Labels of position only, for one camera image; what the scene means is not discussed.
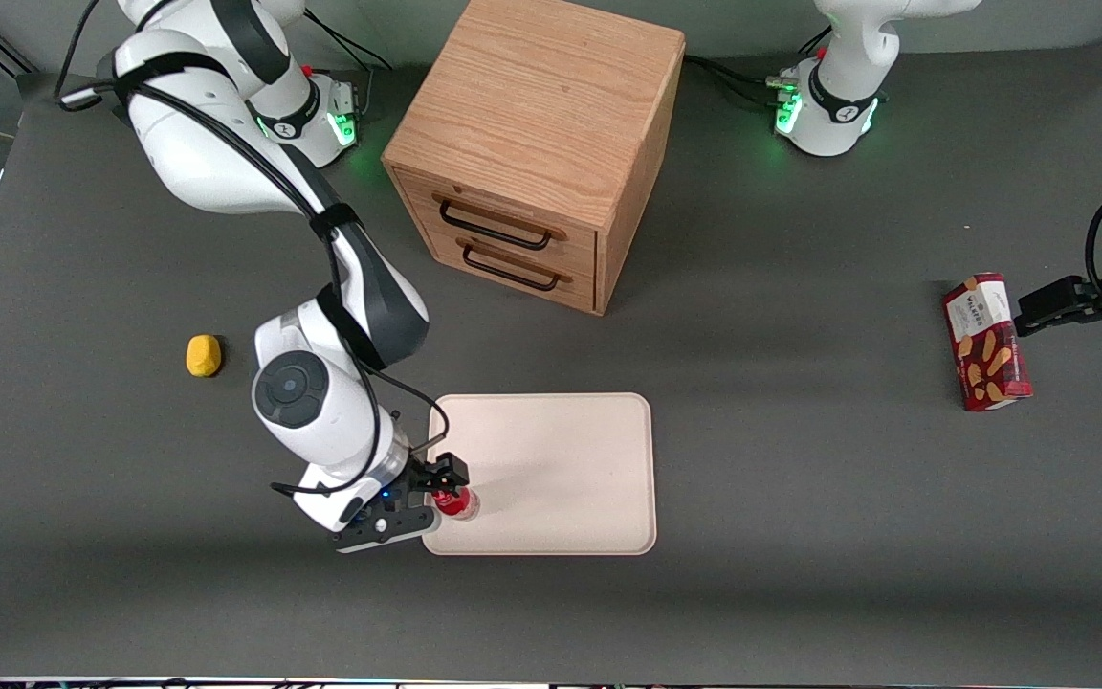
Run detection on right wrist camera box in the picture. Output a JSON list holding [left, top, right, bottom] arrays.
[[335, 507, 441, 555]]

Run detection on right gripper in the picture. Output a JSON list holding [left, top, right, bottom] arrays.
[[298, 454, 471, 534]]

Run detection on black metal drawer handle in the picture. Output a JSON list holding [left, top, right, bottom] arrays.
[[458, 239, 572, 293], [432, 194, 568, 253]]

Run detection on black cables at left arm base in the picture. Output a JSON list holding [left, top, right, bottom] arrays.
[[684, 54, 793, 108]]

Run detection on red tartan shortbread box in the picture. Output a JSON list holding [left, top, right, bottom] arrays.
[[941, 273, 1034, 412]]

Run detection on yellow toy fruit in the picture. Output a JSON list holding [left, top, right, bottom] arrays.
[[186, 334, 224, 379]]

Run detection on beige rectangular tray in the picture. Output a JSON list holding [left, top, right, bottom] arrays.
[[422, 392, 657, 557]]

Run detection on black cable along right arm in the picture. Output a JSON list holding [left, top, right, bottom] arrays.
[[54, 0, 452, 500]]

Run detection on black cables at arm base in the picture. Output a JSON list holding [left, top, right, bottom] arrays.
[[684, 54, 793, 108], [305, 8, 395, 74]]

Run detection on wooden drawer cabinet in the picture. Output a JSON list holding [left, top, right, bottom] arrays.
[[382, 0, 687, 317]]

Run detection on wooden drawer front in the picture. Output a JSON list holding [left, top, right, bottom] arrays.
[[415, 222, 600, 316], [390, 165, 600, 261]]

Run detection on black cables at right arm base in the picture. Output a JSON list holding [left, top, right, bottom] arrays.
[[305, 8, 395, 74]]

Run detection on red coke bottle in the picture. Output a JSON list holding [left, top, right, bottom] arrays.
[[434, 486, 481, 522]]

